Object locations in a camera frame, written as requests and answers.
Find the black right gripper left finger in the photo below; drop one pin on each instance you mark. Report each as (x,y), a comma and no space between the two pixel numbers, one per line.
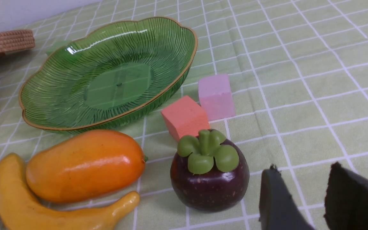
(277,208)

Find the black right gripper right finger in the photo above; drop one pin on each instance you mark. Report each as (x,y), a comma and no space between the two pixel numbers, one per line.
(346,200)

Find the purple mangosteen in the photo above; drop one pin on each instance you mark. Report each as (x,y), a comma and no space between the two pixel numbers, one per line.
(209,172)

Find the green checkered tablecloth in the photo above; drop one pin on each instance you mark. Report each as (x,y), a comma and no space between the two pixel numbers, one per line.
(299,75)

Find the orange foam cube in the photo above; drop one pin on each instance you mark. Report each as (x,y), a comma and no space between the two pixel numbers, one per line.
(184,117)

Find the pink foam cube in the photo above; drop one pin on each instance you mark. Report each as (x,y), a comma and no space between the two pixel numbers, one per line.
(215,97)

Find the green glass leaf plate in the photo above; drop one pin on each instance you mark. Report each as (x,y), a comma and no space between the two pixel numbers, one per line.
(115,75)

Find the orange mango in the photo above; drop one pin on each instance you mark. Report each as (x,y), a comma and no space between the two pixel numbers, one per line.
(86,166)

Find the yellow banana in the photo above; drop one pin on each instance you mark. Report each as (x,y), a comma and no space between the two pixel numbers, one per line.
(21,210)

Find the green foam cube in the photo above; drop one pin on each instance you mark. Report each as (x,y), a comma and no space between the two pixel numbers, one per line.
(56,45)

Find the woven basket lid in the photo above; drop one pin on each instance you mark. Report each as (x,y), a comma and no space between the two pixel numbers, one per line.
(16,40)

